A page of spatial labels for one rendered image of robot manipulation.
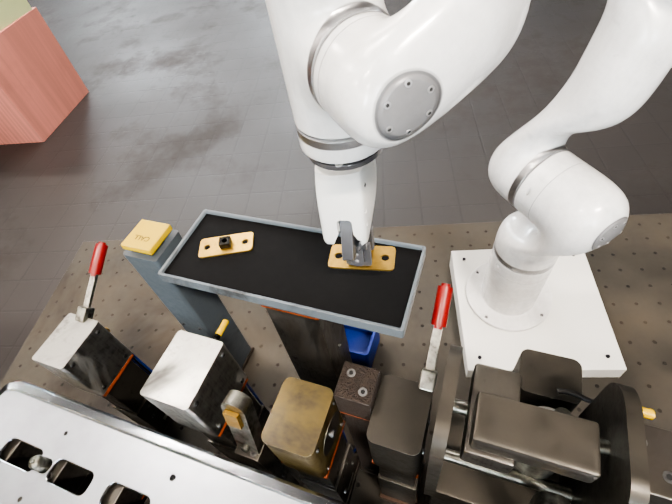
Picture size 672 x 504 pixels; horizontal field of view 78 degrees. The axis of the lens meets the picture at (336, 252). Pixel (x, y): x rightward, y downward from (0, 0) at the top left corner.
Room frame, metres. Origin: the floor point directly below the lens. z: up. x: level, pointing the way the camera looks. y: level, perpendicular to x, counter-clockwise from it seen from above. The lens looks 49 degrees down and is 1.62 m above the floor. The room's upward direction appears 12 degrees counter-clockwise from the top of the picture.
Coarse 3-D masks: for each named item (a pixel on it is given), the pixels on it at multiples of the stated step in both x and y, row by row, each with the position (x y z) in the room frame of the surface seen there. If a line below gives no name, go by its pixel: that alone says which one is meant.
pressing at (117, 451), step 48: (0, 432) 0.30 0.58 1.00; (48, 432) 0.28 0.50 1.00; (96, 432) 0.27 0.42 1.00; (144, 432) 0.25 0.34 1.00; (0, 480) 0.22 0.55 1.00; (48, 480) 0.21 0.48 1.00; (96, 480) 0.20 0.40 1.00; (144, 480) 0.18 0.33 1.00; (192, 480) 0.17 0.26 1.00; (240, 480) 0.16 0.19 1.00
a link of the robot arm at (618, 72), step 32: (608, 0) 0.50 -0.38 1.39; (640, 0) 0.46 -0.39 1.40; (608, 32) 0.47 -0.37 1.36; (640, 32) 0.44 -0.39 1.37; (608, 64) 0.45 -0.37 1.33; (640, 64) 0.43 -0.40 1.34; (576, 96) 0.47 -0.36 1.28; (608, 96) 0.44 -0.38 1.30; (640, 96) 0.43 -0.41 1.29; (544, 128) 0.49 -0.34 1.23; (576, 128) 0.46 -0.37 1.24; (512, 160) 0.50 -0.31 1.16; (512, 192) 0.48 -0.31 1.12
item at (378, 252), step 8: (336, 248) 0.36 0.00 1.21; (376, 248) 0.34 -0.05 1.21; (384, 248) 0.34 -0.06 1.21; (392, 248) 0.34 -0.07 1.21; (376, 256) 0.33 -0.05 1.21; (392, 256) 0.33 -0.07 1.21; (328, 264) 0.33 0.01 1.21; (336, 264) 0.33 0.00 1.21; (344, 264) 0.33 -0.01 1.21; (376, 264) 0.32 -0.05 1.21; (384, 264) 0.32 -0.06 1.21; (392, 264) 0.31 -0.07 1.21
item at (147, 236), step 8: (144, 224) 0.54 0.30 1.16; (152, 224) 0.53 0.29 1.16; (160, 224) 0.53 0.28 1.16; (168, 224) 0.52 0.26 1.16; (136, 232) 0.52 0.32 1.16; (144, 232) 0.52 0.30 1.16; (152, 232) 0.51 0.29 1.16; (160, 232) 0.51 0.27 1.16; (168, 232) 0.51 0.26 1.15; (128, 240) 0.50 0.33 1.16; (136, 240) 0.50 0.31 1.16; (144, 240) 0.50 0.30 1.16; (152, 240) 0.49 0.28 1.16; (160, 240) 0.49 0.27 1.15; (128, 248) 0.49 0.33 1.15; (136, 248) 0.48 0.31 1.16; (144, 248) 0.48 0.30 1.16; (152, 248) 0.48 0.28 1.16
